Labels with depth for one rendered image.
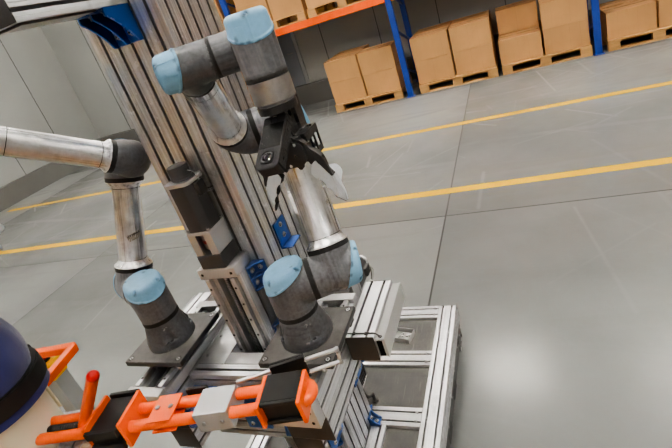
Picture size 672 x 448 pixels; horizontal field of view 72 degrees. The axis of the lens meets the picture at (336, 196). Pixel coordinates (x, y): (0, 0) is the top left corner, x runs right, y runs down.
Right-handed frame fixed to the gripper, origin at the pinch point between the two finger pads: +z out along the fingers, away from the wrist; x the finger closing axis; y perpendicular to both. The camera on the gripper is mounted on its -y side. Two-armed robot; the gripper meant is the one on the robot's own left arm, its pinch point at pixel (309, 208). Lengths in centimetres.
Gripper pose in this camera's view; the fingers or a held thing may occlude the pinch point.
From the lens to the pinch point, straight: 86.1
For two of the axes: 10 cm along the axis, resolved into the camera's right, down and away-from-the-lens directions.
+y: 2.9, -4.7, 8.3
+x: -9.1, 1.3, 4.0
